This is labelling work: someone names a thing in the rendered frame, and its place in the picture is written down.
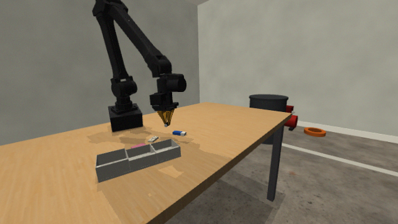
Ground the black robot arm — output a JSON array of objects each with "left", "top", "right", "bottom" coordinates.
[{"left": 92, "top": 0, "right": 186, "bottom": 115}]

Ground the white domino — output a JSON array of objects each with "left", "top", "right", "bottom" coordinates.
[{"left": 148, "top": 136, "right": 158, "bottom": 142}]

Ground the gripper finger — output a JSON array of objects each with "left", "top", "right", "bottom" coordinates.
[
  {"left": 157, "top": 111, "right": 166, "bottom": 124},
  {"left": 166, "top": 108, "right": 175, "bottom": 126}
]

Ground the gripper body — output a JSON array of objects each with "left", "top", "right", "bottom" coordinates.
[{"left": 155, "top": 91, "right": 179, "bottom": 111}]

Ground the grey open bin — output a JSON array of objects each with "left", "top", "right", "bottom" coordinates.
[{"left": 95, "top": 139, "right": 181, "bottom": 183}]

